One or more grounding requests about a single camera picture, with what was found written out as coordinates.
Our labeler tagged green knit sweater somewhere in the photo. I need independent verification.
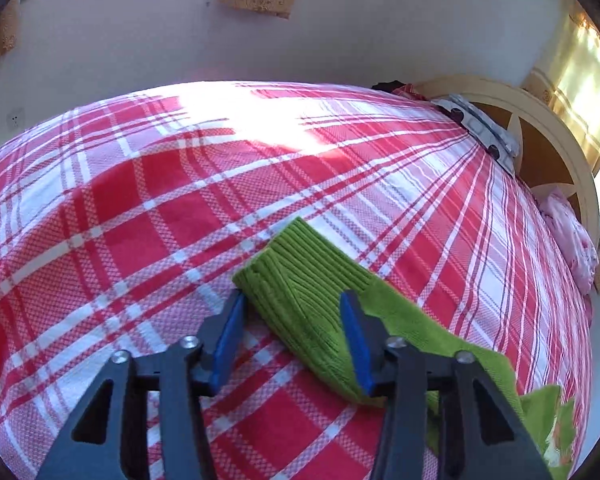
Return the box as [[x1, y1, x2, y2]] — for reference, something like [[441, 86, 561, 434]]
[[232, 216, 578, 480]]

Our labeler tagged cream wooden headboard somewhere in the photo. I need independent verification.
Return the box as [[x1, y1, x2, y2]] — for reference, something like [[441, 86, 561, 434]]
[[415, 74, 600, 246]]

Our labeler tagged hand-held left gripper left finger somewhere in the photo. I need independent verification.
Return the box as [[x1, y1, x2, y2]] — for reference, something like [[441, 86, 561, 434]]
[[35, 290, 246, 480]]

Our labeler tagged grey patterned pillow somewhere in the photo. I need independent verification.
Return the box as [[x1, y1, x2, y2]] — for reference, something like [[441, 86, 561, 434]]
[[432, 92, 521, 177]]

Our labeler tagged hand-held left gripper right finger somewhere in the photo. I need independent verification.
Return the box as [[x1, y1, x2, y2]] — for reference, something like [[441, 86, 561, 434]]
[[339, 289, 553, 480]]

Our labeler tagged red plaid bedsheet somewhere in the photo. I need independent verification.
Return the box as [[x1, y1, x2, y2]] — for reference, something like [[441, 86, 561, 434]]
[[0, 80, 596, 480]]

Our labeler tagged pink floral pillow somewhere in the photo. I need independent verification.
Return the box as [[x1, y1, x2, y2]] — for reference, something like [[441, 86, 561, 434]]
[[532, 185, 600, 296]]

